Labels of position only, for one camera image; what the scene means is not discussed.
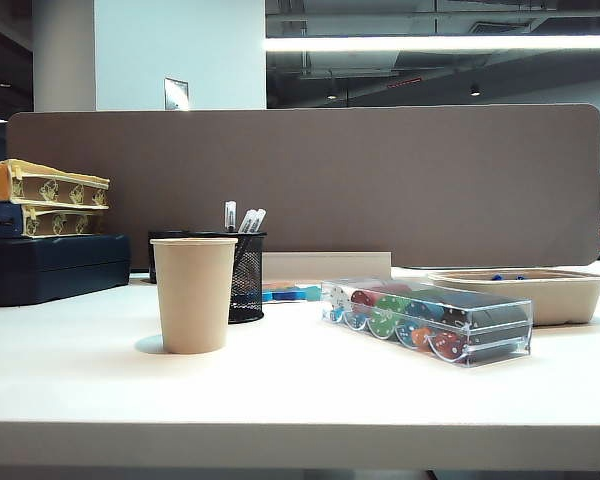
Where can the beige pulp tray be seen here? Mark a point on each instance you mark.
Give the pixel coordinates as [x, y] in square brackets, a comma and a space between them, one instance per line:
[555, 301]

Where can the long ceiling light strip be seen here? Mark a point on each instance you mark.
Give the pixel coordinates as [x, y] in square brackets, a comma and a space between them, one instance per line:
[430, 43]

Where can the kraft paper cup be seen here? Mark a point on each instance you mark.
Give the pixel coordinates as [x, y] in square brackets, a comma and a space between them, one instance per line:
[194, 300]

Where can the black mesh pen holder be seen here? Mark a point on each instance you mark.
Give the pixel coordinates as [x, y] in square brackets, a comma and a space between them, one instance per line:
[248, 280]

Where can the yellow box with letter Y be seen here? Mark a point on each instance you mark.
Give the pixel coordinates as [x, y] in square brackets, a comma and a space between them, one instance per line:
[55, 189]

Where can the clear plastic poker chip case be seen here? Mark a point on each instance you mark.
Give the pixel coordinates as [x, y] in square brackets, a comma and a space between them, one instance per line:
[495, 325]

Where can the silver wall sign plate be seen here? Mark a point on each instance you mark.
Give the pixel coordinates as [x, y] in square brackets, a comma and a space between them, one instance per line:
[176, 94]

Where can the white poker chip stack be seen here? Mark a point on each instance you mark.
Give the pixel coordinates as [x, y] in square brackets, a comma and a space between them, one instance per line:
[339, 296]

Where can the dark blue case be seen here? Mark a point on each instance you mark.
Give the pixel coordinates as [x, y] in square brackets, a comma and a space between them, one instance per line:
[55, 271]

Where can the teal magnetic numbers pack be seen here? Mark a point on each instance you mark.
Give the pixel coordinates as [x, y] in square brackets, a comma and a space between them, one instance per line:
[286, 295]

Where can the red poker chip stack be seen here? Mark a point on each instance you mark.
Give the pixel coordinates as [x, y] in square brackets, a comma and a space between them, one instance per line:
[364, 298]
[448, 345]

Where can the light blue poker chip stack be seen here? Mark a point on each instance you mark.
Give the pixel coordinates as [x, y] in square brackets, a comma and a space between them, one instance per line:
[334, 315]

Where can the blue and yellow box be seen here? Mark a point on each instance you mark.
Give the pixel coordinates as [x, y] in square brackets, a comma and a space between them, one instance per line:
[55, 223]

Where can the orange poker chip stack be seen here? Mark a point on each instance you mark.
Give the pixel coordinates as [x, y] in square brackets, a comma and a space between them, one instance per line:
[422, 336]

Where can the brown fabric desk divider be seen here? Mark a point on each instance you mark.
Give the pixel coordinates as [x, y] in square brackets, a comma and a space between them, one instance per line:
[380, 190]

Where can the green poker chip stack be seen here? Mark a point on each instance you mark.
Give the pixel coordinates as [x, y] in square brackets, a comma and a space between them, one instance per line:
[393, 303]
[383, 323]

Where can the black poker chip stack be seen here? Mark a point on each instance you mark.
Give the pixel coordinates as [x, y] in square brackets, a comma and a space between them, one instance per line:
[485, 312]
[497, 345]

